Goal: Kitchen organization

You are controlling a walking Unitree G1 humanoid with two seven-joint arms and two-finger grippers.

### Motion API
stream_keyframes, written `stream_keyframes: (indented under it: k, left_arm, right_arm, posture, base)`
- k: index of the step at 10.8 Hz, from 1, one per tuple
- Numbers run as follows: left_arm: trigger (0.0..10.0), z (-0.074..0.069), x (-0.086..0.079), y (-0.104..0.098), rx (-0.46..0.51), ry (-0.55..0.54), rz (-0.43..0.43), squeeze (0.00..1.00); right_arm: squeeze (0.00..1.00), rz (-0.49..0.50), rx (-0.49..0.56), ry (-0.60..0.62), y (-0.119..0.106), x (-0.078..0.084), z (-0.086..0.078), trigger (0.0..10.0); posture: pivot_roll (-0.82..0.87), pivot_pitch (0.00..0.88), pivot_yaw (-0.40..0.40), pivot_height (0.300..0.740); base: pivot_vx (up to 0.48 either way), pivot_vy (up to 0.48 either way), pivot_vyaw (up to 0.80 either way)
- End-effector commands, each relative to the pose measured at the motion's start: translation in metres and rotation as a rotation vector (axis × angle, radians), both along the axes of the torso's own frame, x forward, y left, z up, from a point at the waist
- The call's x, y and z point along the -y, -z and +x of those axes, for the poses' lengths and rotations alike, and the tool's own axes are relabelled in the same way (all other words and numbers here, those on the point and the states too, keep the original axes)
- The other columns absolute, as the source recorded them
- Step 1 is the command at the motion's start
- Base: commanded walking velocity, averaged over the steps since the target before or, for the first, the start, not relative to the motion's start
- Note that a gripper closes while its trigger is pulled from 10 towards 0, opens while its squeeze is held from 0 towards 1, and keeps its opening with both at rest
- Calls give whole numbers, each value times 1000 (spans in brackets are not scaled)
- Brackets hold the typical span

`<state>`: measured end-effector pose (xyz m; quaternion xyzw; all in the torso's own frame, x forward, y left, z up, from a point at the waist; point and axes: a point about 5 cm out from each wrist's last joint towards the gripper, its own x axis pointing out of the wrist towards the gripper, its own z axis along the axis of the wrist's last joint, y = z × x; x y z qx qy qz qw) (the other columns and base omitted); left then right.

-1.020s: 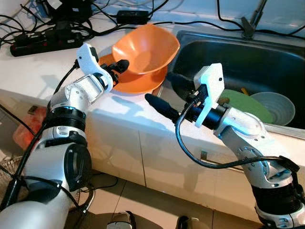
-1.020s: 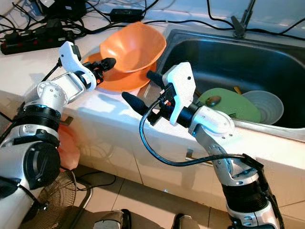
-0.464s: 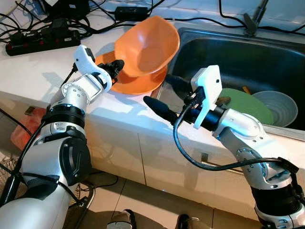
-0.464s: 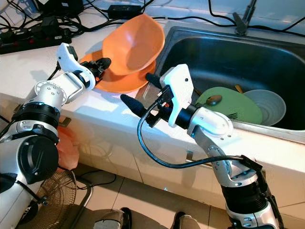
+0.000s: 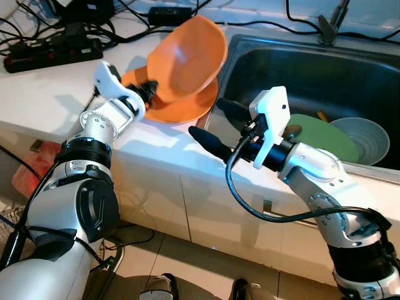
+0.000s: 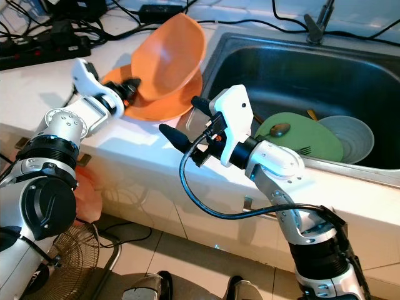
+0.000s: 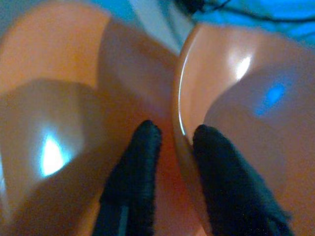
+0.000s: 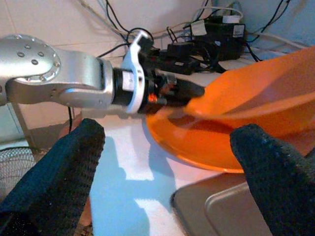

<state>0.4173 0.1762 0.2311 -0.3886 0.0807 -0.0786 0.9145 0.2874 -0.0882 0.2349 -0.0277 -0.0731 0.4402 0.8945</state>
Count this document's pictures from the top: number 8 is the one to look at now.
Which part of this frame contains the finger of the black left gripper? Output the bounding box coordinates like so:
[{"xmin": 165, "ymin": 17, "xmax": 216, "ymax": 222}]
[{"xmin": 172, "ymin": 78, "xmax": 206, "ymax": 105}]

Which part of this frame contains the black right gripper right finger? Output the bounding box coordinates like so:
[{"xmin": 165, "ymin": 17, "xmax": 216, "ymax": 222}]
[{"xmin": 230, "ymin": 123, "xmax": 315, "ymax": 236}]

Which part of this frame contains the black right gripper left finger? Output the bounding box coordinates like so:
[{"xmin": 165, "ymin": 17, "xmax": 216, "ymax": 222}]
[{"xmin": 0, "ymin": 118, "xmax": 106, "ymax": 236}]

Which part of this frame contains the orange plastic plate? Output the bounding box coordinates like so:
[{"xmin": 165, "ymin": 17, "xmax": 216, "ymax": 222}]
[{"xmin": 145, "ymin": 108, "xmax": 315, "ymax": 174}]

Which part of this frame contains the orange plastic bowl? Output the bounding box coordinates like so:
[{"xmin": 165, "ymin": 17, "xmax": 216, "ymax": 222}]
[{"xmin": 184, "ymin": 45, "xmax": 315, "ymax": 157}]

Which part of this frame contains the black power strip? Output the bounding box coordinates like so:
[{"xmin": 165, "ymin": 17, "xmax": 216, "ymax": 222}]
[{"xmin": 147, "ymin": 48, "xmax": 206, "ymax": 76}]

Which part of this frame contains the black power adapter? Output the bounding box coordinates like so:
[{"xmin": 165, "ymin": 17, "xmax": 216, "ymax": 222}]
[{"xmin": 190, "ymin": 16, "xmax": 247, "ymax": 62}]

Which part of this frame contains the stainless steel sink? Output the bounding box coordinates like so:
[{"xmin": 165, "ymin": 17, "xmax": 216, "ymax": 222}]
[{"xmin": 171, "ymin": 173, "xmax": 274, "ymax": 236}]

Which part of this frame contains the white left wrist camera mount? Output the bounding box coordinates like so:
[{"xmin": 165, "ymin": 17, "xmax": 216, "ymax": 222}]
[{"xmin": 122, "ymin": 31, "xmax": 150, "ymax": 114}]

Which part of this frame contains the wire grille floor fan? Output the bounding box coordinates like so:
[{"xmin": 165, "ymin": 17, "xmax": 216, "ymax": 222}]
[{"xmin": 0, "ymin": 145, "xmax": 37, "ymax": 205}]

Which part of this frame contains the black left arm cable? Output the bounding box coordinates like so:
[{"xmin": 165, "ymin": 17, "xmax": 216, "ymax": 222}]
[{"xmin": 67, "ymin": 106, "xmax": 74, "ymax": 135}]

